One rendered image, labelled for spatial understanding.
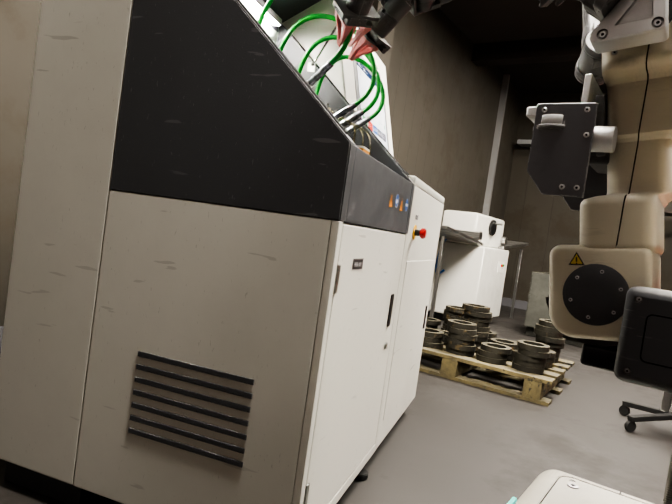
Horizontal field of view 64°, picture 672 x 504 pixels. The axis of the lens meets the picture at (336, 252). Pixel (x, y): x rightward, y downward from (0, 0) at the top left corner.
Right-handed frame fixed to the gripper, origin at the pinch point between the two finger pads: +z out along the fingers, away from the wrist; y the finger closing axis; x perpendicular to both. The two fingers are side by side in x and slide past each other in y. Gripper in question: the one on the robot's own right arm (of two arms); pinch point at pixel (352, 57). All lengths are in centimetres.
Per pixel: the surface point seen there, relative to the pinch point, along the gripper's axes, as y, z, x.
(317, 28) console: 39.5, 9.7, -26.5
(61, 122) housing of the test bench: 13, 55, 50
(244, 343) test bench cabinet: -57, 47, 35
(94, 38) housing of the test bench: 23, 36, 48
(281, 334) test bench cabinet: -60, 39, 33
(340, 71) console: 22.2, 12.7, -29.2
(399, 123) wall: 165, 79, -336
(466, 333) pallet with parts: -51, 86, -189
